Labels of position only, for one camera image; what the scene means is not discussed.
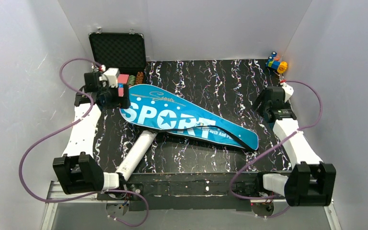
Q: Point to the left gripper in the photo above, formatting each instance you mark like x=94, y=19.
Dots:
x=119, y=97

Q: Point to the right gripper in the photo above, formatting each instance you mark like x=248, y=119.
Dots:
x=260, y=101

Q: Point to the blue racket bag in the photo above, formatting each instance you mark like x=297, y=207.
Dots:
x=155, y=108

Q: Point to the white shuttlecock tube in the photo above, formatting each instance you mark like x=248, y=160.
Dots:
x=135, y=155

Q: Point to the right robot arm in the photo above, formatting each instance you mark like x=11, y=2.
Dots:
x=311, y=181

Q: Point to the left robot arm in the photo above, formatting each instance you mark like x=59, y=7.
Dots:
x=77, y=171

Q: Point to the colourful toy block train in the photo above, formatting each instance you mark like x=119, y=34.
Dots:
x=275, y=63

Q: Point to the black poker chip case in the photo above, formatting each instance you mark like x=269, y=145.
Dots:
x=120, y=50

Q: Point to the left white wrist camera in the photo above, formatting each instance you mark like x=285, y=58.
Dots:
x=109, y=78

